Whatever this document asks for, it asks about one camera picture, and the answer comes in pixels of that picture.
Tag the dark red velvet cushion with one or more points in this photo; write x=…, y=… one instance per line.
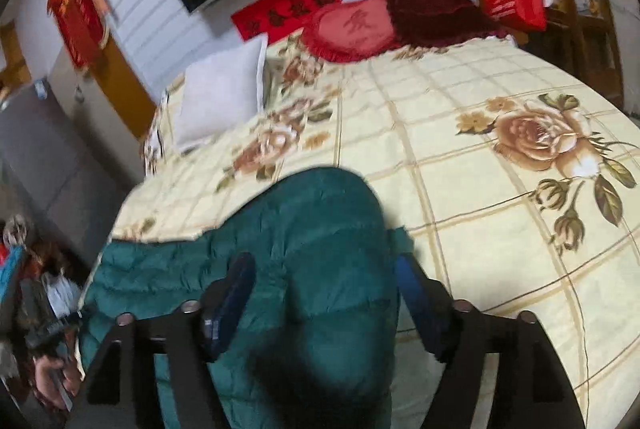
x=440, y=14

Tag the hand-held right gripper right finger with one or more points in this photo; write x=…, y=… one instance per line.
x=415, y=289

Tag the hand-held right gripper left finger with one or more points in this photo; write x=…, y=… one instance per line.
x=235, y=289

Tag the red fringed wall hanging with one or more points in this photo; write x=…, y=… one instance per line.
x=77, y=9

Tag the person's left hand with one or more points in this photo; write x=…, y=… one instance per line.
x=50, y=376

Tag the white pillow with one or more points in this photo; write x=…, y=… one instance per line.
x=220, y=94

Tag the floral checked bed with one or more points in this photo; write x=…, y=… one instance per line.
x=475, y=169

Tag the grey wardrobe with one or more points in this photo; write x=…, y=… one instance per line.
x=50, y=159

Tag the wooden shelf rack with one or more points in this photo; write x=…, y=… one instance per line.
x=582, y=19

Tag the pile of colourful clutter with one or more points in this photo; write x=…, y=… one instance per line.
x=40, y=269

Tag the green puffer jacket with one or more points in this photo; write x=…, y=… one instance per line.
x=310, y=249

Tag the red heart cushion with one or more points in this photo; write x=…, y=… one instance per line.
x=350, y=29

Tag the red wall banner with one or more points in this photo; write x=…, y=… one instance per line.
x=280, y=9

